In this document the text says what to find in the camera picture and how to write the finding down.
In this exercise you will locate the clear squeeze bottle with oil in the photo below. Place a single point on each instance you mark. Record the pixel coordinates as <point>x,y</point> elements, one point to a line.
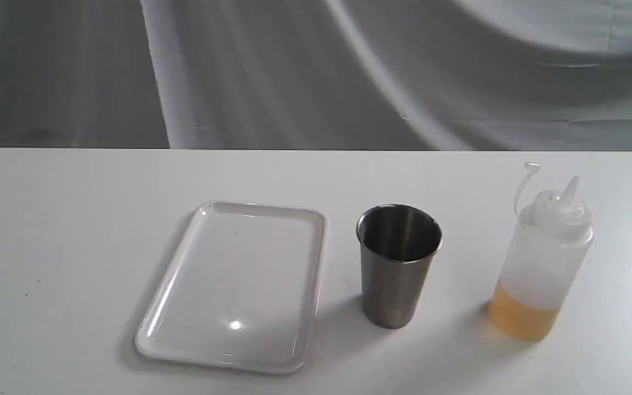
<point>552,237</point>

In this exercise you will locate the stainless steel cup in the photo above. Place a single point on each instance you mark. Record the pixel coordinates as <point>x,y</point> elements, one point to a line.
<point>396,246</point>

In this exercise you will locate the white plastic tray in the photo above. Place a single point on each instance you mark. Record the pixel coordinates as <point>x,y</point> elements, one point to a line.
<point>240,290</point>

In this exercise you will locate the grey fabric backdrop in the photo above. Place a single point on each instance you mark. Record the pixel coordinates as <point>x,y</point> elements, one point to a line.
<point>317,75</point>

